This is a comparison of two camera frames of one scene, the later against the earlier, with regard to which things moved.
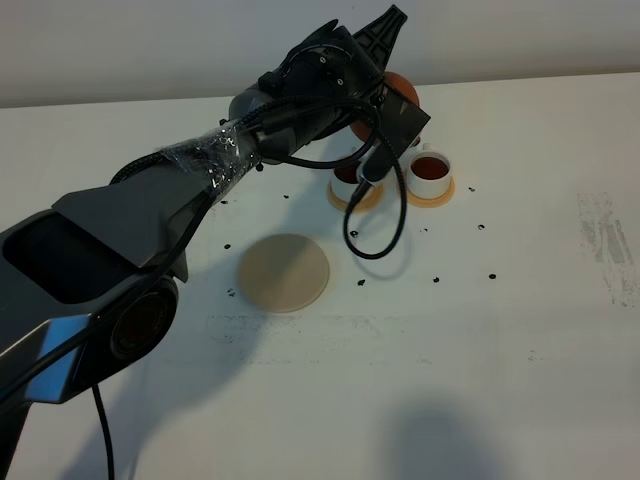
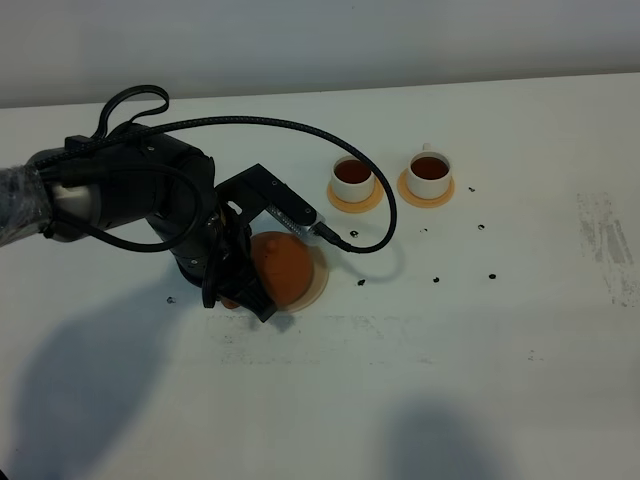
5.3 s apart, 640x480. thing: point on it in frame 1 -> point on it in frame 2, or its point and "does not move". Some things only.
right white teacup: [429, 174] does not move
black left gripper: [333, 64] -> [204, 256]
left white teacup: [344, 181] does not move
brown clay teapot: [364, 128] -> [283, 266]
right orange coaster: [431, 202] does not move
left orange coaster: [360, 206] does not move
